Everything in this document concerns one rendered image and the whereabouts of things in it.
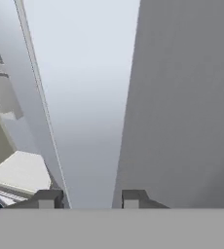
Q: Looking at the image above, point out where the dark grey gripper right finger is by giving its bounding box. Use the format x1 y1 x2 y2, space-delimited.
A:
121 189 170 209

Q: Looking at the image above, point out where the grey fridge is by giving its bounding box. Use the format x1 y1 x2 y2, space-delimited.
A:
111 0 224 209

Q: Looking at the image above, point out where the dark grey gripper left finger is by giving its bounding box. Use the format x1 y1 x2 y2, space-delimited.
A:
6 189 65 209

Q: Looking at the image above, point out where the white cupboard run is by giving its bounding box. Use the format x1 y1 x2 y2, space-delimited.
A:
0 18 24 122

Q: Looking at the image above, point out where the white octagonal block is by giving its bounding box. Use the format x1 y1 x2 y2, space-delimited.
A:
0 150 54 199

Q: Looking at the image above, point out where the white tall cupboard panel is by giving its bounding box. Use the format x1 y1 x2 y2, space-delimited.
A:
0 0 73 209

